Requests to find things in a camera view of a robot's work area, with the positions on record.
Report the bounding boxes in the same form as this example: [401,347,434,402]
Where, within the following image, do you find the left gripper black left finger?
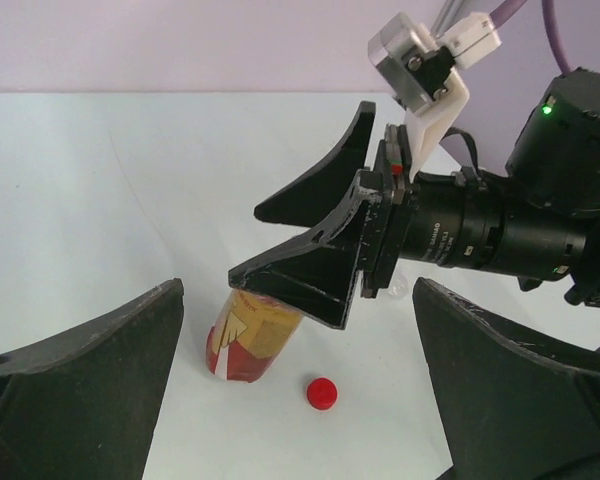
[0,278,184,479]

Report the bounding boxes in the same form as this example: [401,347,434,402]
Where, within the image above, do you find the red bottle cap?
[306,377,338,411]

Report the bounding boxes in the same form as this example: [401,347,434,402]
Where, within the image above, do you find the clear unlabelled plastic bottle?
[387,272,410,299]

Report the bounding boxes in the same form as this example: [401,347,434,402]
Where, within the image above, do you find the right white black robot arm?
[228,68,600,330]

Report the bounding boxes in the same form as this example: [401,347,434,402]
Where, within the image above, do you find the yellow tea bottle red label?
[205,289,304,383]

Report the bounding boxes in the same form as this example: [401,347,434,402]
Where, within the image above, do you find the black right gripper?
[228,101,412,330]

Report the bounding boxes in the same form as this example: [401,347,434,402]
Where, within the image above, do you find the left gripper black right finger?
[413,278,600,479]

